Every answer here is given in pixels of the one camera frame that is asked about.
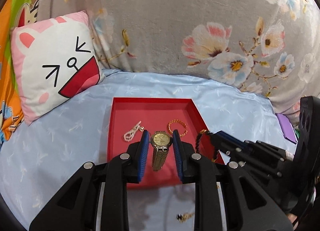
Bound thin gold necklace chain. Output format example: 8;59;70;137
175;211;195;222

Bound colorful cartoon bedsheet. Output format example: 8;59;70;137
1;0;39;143

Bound person right hand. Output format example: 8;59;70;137
287;213;298;229

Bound pink cat face pillow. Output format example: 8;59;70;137
11;11;104;124

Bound black bead bracelet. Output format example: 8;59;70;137
195;129;218;163

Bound pearl bracelet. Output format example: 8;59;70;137
123;120;145;142

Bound grey floral blanket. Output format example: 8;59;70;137
38;0;319;122

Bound gold wristwatch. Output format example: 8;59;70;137
151;131;172;171

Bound purple notebook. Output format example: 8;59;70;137
276;114;298;144

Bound red jewelry tray box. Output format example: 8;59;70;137
107;97;225;190

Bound gold chain bangle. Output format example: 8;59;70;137
167;119;188;137

